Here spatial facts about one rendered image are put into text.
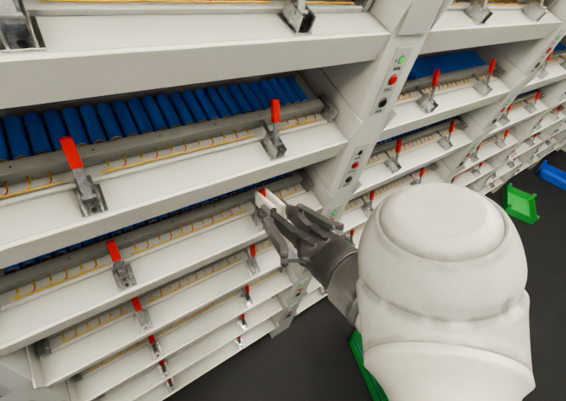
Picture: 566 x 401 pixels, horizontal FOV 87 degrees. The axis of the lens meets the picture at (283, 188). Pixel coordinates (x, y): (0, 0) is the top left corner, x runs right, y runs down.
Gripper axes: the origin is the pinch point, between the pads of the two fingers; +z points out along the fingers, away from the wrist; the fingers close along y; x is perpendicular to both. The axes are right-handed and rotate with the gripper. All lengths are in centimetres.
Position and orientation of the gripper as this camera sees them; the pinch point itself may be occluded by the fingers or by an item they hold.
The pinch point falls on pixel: (269, 204)
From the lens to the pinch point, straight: 56.6
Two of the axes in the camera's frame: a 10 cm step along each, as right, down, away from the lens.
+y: 8.2, -3.0, 4.9
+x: 0.2, -8.4, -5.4
